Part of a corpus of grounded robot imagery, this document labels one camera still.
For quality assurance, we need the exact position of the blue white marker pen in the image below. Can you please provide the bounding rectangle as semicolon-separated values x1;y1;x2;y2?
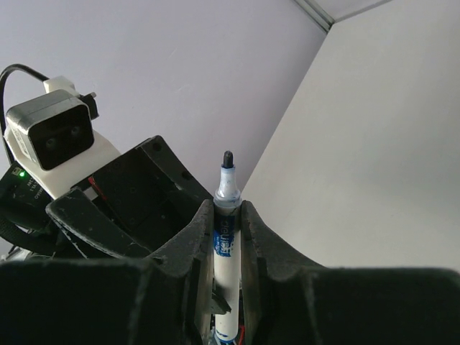
213;151;242;344

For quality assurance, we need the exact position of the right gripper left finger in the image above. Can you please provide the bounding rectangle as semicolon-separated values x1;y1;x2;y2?
1;201;213;344

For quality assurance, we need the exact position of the black camera cable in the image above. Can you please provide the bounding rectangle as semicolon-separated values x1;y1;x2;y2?
0;63;50;127

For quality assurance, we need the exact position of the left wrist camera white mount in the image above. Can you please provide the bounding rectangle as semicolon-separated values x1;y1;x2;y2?
4;76;120;199

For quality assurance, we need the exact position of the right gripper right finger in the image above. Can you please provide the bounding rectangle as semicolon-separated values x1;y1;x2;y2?
241;201;459;344

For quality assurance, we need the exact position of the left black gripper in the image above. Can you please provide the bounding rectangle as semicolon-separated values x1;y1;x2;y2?
0;134;215;259

